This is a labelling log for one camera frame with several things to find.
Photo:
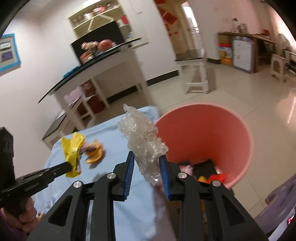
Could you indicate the crumpled dark red wrapper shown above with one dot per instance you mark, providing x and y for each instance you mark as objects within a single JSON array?
[{"x": 87, "y": 148}]

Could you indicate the light blue bed sheet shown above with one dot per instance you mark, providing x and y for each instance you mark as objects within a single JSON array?
[{"x": 91, "y": 206}]

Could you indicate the purple plastic stool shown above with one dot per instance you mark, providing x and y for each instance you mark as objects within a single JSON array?
[{"x": 280, "y": 203}]

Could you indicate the red box on table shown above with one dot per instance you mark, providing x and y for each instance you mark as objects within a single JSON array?
[{"x": 87, "y": 56}]

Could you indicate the person's left hand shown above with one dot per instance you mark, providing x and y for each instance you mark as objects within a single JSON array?
[{"x": 27, "y": 221}]

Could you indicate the white glass-top table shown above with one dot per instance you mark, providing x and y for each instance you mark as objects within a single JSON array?
[{"x": 115, "y": 56}]

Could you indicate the red foam fruit net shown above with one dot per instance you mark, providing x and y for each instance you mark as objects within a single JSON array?
[{"x": 219, "y": 177}]

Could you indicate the white dark-top stool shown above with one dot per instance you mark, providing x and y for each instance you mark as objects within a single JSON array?
[{"x": 194, "y": 72}]

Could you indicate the white plastic stool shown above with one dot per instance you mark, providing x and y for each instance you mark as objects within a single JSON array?
[{"x": 278, "y": 67}]

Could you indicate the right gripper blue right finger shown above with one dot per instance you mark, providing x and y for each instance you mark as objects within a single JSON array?
[{"x": 165, "y": 175}]

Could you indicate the pink plastic trash bucket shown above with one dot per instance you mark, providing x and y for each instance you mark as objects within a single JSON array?
[{"x": 202, "y": 131}]

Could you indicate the kids drawing board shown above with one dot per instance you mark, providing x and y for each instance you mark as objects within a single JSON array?
[{"x": 243, "y": 53}]

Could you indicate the orange peel piece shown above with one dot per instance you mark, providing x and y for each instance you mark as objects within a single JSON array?
[{"x": 97, "y": 155}]

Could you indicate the white wall shelf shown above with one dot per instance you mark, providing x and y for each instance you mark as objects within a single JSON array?
[{"x": 98, "y": 14}]

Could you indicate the blue framed meter box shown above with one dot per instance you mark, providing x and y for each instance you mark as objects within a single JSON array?
[{"x": 9, "y": 55}]

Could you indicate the pink flower bouquet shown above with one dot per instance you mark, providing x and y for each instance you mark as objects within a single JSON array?
[{"x": 90, "y": 46}]

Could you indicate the black foam fruit net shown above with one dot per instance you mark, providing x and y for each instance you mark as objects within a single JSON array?
[{"x": 205, "y": 169}]

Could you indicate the yellow foil wrapper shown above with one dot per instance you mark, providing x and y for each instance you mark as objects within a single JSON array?
[{"x": 71, "y": 149}]

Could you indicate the black monitor screen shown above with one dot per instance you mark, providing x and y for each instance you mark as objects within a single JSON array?
[{"x": 108, "y": 31}]

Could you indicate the colourful fruit carton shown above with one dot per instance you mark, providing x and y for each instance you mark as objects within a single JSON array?
[{"x": 226, "y": 54}]

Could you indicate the wooden side desk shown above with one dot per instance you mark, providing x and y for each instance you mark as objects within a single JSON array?
[{"x": 263, "y": 46}]

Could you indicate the white dark-top bench left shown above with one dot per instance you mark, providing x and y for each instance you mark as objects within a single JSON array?
[{"x": 62, "y": 125}]

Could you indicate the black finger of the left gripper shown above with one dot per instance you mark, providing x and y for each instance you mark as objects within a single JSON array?
[{"x": 59, "y": 170}]

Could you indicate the blue cloth on table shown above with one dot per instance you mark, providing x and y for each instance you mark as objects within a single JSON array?
[{"x": 69, "y": 72}]

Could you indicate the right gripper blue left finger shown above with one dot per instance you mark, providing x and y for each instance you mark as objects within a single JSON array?
[{"x": 128, "y": 173}]

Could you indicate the clear bubble wrap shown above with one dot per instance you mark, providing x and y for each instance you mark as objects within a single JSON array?
[{"x": 141, "y": 133}]

